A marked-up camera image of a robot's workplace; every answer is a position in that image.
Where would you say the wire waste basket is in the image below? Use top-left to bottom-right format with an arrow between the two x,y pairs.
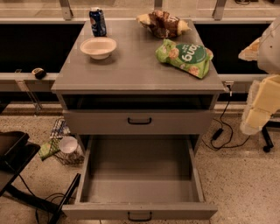
53,136 -> 86,167

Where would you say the white cup in basket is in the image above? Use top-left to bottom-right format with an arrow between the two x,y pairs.
59,136 -> 78,154

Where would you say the grey drawer cabinet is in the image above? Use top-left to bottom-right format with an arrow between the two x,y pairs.
50,18 -> 227,221

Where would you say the striped packet on floor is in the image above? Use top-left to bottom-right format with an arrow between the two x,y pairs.
50,118 -> 70,138

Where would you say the black stand leg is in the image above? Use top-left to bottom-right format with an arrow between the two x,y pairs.
261,120 -> 280,153

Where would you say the small black yellow device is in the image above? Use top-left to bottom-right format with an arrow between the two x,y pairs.
31,67 -> 46,80

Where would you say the brown crumpled snack bag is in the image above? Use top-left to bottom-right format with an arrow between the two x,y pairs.
136,10 -> 190,39

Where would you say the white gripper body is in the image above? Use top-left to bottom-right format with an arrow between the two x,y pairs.
240,80 -> 267,136

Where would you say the wall power outlet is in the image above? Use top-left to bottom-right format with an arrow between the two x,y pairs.
225,81 -> 234,96

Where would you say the blue soda can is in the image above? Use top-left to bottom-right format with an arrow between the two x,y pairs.
89,7 -> 107,37

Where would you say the green rice chip bag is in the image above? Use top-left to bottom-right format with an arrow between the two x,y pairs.
155,39 -> 214,79

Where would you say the open grey middle drawer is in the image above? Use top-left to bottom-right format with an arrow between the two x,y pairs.
63,135 -> 217,221

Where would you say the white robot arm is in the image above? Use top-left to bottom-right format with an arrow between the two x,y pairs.
238,17 -> 280,135

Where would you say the black power cable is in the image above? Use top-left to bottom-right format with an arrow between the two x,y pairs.
201,87 -> 251,151

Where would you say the black floor cable left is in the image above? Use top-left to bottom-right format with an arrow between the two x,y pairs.
17,174 -> 76,224

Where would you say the green bag on floor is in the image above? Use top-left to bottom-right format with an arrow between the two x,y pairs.
38,138 -> 60,161

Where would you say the closed grey upper drawer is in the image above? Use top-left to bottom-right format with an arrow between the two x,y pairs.
63,110 -> 214,135

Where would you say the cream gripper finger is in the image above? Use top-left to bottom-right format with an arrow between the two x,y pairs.
254,74 -> 280,125

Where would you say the black chair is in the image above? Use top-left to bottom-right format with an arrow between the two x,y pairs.
0,130 -> 81,224

